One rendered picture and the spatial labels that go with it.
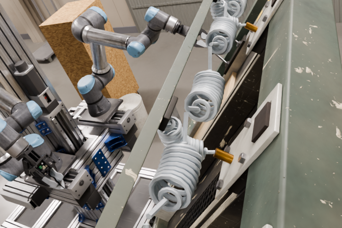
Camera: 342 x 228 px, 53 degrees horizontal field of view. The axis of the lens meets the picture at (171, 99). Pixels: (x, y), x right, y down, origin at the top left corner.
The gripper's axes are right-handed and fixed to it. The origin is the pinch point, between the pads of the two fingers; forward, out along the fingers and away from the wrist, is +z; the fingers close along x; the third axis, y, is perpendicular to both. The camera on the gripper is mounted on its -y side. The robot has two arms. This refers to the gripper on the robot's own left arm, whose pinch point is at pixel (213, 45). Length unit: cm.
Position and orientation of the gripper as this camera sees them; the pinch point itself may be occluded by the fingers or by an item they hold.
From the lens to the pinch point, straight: 166.7
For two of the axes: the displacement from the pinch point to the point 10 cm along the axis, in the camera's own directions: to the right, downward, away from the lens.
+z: 8.9, 4.5, 0.3
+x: -4.5, 8.9, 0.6
